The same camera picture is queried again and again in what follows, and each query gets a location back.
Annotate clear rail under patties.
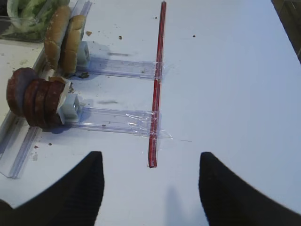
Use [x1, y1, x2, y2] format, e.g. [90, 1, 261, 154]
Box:
[65, 107, 161, 137]

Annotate green lettuce leaves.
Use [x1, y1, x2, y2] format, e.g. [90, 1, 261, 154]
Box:
[2, 0, 69, 36]

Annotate red plastic strip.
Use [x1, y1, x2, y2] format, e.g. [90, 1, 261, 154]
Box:
[148, 0, 166, 168]

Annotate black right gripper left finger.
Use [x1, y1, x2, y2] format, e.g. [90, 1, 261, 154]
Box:
[0, 151, 104, 226]

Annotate front sesame bun top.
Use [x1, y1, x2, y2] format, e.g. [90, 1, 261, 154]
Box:
[44, 5, 71, 70]

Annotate clear plastic lettuce box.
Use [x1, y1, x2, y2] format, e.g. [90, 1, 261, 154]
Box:
[0, 0, 70, 42]

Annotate rear bun top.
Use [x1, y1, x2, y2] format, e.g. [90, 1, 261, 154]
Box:
[59, 15, 86, 74]

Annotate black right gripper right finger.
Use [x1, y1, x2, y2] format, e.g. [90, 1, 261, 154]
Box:
[198, 152, 301, 226]

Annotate white pusher block buns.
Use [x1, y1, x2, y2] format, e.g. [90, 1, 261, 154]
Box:
[77, 41, 90, 65]

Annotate clear rail under buns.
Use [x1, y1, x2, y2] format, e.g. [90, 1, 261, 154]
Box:
[75, 57, 163, 80]

